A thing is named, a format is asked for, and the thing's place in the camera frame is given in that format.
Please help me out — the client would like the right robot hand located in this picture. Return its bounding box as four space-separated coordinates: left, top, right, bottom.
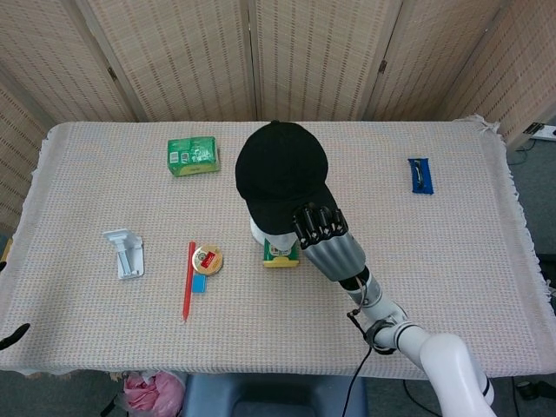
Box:
291 202 370 282

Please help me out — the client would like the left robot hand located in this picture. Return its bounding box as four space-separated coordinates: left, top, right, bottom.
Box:
0 260 31 351

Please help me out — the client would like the black baseball cap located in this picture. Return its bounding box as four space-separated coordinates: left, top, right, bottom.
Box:
235 120 341 235

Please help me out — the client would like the green yellow stand box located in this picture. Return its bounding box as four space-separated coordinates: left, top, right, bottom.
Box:
262 239 301 269

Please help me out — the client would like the white foam mannequin head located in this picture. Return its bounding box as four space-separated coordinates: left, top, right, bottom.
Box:
249 216 301 254

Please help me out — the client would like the blue pouch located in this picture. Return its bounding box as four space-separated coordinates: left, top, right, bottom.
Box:
407 157 435 196

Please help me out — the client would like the pink woven tablecloth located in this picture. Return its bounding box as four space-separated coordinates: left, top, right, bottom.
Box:
0 113 556 381

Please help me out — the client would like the round tin with red label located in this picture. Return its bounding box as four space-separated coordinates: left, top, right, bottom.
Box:
191 244 226 276

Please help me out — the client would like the pink plastic bag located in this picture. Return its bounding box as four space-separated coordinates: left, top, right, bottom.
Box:
113 369 187 417

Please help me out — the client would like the red pencil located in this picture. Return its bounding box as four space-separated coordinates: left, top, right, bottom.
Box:
181 241 196 323

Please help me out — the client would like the blue chair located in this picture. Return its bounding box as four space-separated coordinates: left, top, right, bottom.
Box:
182 373 369 417

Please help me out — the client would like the green snack package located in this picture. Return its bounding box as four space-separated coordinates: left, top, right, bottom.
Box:
167 135 222 179

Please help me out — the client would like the black round floor object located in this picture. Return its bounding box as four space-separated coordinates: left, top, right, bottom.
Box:
515 380 539 400

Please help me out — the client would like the white power strip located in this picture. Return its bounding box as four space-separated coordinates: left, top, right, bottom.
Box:
524 122 556 142

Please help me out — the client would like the beige folding screen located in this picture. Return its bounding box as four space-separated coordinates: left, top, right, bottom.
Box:
0 0 556 238

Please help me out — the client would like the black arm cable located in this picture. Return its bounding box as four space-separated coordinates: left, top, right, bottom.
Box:
341 308 378 417

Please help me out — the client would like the white plastic bracket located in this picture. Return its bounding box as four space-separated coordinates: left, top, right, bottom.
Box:
102 228 146 281

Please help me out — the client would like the black floor cable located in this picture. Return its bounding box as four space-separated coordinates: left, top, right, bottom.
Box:
402 379 432 404

